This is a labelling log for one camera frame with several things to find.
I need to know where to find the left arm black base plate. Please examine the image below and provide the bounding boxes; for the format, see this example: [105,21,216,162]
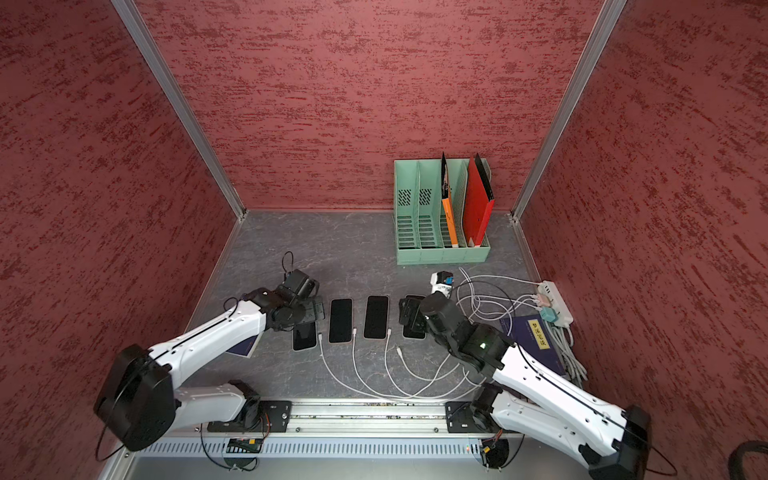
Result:
[206,400,292,436]

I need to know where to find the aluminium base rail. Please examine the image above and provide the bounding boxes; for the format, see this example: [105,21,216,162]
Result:
[113,397,631,480]

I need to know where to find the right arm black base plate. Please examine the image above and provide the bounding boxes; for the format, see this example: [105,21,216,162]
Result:
[445,400,518,436]

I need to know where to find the white charging cable end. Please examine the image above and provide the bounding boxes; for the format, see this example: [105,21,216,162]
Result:
[395,346,469,385]

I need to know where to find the dark blue notebook left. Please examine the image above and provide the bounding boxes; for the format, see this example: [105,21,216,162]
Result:
[227,335,262,358]

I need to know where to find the orange black book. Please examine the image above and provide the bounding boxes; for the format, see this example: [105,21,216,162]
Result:
[441,154,459,248]

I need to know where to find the white power strip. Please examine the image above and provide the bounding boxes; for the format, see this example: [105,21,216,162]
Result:
[537,281,574,328]

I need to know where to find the aluminium corner post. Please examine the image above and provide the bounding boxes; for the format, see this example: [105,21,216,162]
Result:
[111,0,247,222]
[512,0,627,224]

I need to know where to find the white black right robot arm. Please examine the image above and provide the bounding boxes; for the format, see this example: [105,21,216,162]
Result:
[404,292,651,479]

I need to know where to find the red folder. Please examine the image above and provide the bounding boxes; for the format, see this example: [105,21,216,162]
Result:
[462,154,495,247]

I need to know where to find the white charging cable far left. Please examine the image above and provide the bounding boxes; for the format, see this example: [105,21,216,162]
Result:
[317,334,397,402]

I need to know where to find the white charging cable bundle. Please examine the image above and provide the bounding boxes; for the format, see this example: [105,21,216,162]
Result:
[449,266,589,385]

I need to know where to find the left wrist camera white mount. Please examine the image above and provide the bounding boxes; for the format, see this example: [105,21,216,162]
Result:
[430,271,454,298]

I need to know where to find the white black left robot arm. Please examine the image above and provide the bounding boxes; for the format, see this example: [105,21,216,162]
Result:
[93,288,325,451]

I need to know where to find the dark blue notebook right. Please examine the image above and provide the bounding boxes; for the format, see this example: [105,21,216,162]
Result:
[499,314,566,377]

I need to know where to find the black phone white case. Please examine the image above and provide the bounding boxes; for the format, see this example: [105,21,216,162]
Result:
[401,295,428,341]

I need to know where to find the dark blue notebook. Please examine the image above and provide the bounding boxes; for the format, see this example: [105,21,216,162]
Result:
[499,314,566,377]
[227,335,262,358]

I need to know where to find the green plastic file organizer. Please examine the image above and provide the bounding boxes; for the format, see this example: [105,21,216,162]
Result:
[394,159,490,266]

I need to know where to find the right aluminium corner post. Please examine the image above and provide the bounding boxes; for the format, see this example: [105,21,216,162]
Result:
[512,0,627,224]

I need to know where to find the left aluminium corner post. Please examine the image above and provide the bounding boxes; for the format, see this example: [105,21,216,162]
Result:
[111,0,247,222]

